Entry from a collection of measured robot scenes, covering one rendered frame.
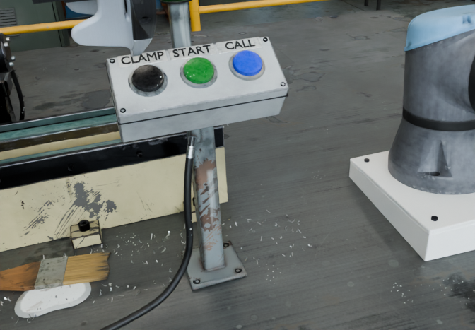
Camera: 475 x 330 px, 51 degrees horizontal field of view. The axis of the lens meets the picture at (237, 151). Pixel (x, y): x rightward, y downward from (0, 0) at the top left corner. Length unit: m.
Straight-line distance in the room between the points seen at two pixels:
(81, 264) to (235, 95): 0.32
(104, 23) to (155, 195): 0.38
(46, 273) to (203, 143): 0.28
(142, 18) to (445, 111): 0.44
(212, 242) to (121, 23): 0.31
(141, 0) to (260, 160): 0.56
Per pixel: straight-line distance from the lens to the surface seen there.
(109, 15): 0.38
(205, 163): 0.54
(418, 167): 0.71
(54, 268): 0.69
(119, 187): 0.71
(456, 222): 0.67
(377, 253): 0.67
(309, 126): 0.98
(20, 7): 3.89
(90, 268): 0.67
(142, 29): 0.38
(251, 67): 0.49
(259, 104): 0.50
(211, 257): 0.62
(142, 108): 0.47
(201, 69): 0.49
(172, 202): 0.73
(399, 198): 0.70
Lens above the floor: 1.23
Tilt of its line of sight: 29 degrees down
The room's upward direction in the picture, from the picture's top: 3 degrees counter-clockwise
